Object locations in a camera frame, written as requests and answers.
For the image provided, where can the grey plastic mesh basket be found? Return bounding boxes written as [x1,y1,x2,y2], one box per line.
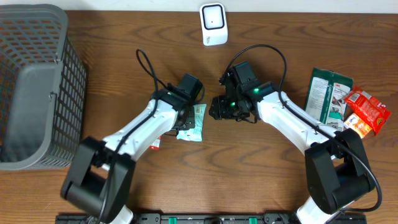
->
[1,4,88,170]

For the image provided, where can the green 3M wipes package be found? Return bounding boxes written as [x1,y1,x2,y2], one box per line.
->
[305,68,353,131]

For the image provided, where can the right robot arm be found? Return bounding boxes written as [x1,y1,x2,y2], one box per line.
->
[209,82,377,223]

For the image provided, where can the orange-red snack bag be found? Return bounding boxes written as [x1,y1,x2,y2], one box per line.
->
[344,86,391,136]

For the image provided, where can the orange Kleenex tissue pack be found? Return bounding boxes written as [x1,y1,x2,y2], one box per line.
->
[344,113,373,139]

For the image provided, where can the mint green wipes pack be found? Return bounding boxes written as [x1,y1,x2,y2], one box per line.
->
[177,104,206,142]

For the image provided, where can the white barcode scanner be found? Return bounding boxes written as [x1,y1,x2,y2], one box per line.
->
[199,2,228,46]

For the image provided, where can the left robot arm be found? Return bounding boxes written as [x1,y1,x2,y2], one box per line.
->
[60,89,199,223]

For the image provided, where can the red stick packet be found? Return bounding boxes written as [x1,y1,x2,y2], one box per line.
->
[149,136,162,151]

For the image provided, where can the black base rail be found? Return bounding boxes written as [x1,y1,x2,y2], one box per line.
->
[55,212,368,224]

